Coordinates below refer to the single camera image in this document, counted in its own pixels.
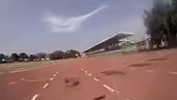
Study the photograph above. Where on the distant row of trees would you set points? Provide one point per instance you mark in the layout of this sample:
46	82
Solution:
60	55

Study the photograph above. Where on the grandstand building with slanted roof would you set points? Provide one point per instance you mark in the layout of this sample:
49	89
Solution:
109	43

